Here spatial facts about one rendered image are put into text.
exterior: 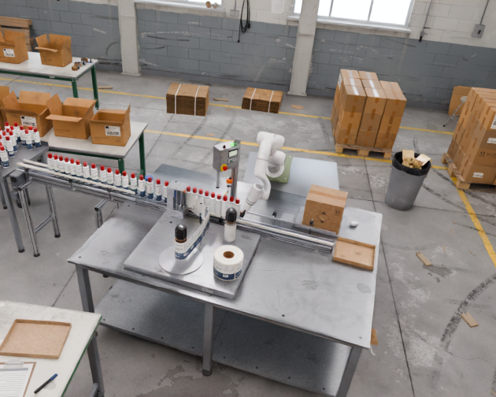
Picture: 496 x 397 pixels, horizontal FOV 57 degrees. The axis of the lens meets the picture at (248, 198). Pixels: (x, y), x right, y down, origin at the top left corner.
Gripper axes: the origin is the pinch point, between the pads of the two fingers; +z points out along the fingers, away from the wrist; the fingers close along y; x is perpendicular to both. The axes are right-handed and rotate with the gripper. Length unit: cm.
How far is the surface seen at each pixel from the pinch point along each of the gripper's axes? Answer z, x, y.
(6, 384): 39, -65, 176
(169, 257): 17, -30, 62
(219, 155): -38, -37, 0
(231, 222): -14.0, -4.2, 31.3
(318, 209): -30, 50, -17
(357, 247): -21, 90, -9
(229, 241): 2.3, 1.1, 31.9
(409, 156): -14, 143, -243
